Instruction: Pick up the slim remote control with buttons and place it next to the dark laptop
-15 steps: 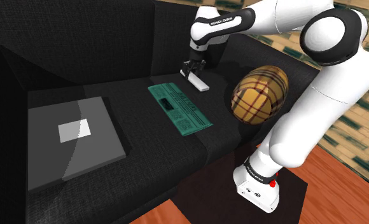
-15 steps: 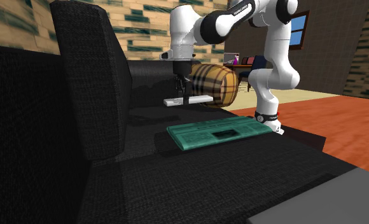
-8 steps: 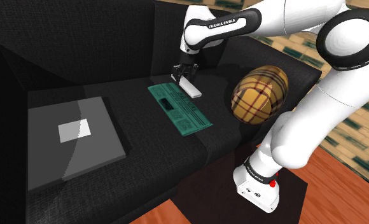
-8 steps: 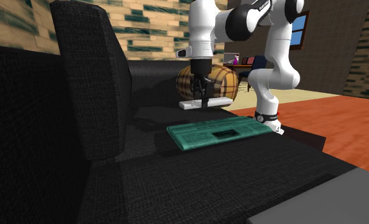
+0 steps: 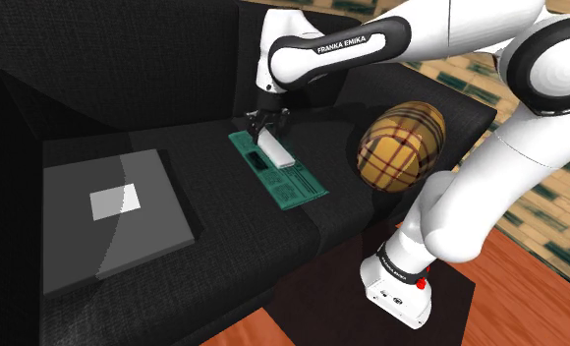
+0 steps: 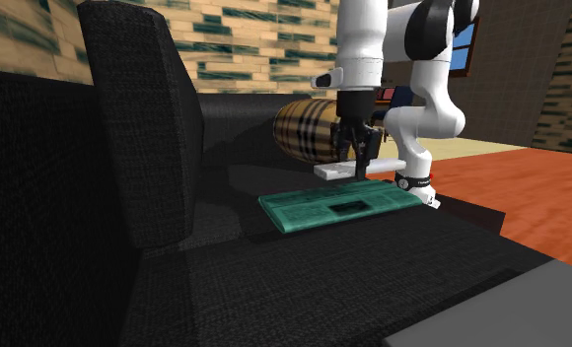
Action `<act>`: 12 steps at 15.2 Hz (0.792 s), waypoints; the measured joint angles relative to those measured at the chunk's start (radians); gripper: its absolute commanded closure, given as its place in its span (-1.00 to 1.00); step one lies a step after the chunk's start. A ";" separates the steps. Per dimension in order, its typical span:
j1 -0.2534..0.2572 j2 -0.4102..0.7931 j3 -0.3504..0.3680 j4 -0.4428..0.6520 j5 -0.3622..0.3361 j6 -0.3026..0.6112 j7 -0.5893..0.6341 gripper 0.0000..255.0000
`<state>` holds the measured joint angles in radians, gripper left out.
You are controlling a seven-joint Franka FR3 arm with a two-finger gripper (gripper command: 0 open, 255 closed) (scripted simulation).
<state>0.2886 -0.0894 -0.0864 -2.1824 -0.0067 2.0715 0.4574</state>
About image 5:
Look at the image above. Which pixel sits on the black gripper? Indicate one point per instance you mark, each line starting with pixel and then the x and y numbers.
pixel 267 106

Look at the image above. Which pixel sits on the white remote control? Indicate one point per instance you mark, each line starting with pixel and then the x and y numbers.
pixel 274 149

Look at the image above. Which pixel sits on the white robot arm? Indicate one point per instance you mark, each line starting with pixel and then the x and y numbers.
pixel 462 211

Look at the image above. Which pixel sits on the yellow plaid cushion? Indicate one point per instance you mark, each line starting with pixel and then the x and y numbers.
pixel 400 146

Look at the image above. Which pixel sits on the black fabric sofa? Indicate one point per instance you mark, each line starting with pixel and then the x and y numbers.
pixel 122 72

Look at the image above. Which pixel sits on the dark robot stand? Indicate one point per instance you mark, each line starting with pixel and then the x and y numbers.
pixel 333 292

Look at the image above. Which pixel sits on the grey flat box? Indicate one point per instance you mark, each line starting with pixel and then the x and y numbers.
pixel 122 239

